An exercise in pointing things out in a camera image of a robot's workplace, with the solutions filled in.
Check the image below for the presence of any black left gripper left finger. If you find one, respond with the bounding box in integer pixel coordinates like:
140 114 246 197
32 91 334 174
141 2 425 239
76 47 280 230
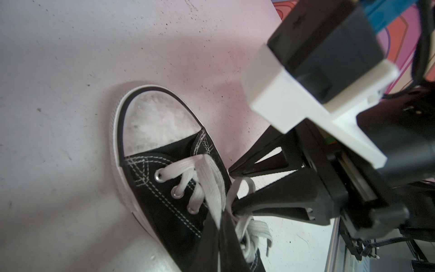
190 213 219 272

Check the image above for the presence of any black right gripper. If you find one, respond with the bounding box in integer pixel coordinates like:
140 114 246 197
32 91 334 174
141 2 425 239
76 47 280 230
228 120 410 240

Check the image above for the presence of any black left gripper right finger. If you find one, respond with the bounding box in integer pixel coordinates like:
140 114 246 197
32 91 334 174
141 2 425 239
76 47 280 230
219 211 250 272

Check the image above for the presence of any black sneaker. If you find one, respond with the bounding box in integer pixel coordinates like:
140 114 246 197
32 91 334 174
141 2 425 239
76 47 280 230
110 85 273 272

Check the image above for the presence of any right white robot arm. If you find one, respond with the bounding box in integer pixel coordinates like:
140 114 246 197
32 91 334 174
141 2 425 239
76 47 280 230
230 1 435 241

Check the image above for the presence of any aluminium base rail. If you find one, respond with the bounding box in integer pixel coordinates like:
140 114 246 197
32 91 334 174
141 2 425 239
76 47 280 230
324 217 435 272

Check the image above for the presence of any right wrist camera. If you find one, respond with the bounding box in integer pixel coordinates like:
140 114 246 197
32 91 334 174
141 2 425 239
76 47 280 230
241 1 399 169

